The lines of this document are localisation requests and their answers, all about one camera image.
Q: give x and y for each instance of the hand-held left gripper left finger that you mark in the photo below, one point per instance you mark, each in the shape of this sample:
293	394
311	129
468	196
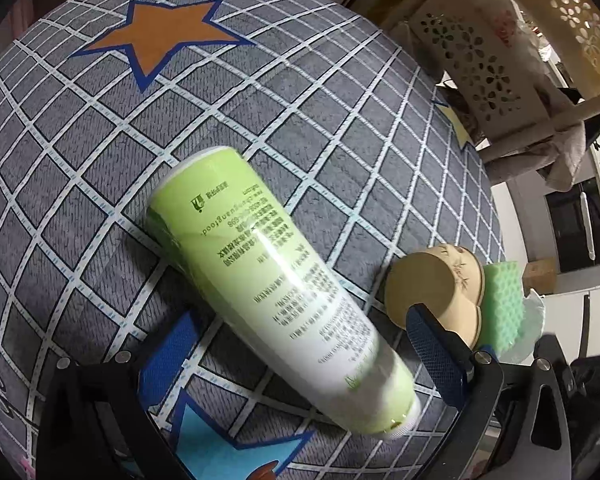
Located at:
167	355

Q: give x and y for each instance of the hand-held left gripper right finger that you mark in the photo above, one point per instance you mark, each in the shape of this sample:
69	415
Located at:
435	355

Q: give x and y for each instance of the green white tube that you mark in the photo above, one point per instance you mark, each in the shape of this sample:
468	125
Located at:
260	260

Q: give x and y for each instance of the green sponge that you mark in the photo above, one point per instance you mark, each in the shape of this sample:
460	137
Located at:
502	300

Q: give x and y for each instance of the white crumpled tissue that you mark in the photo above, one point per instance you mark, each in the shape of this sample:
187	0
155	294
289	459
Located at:
532	317

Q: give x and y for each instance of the cardboard box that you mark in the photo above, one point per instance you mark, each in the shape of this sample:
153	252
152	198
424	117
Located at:
540	272

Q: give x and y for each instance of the black built-in oven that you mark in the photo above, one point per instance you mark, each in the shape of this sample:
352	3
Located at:
570	230

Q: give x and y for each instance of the pinkish hanging cloth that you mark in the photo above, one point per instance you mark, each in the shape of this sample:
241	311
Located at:
565	155

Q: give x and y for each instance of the grey checked star tablecloth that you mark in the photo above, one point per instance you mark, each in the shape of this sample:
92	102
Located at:
130	110

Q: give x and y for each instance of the beige perforated rack cart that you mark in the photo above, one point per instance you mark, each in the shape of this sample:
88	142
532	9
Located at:
480	60

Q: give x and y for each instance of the white plastic bag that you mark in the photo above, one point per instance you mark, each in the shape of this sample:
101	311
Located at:
505	20

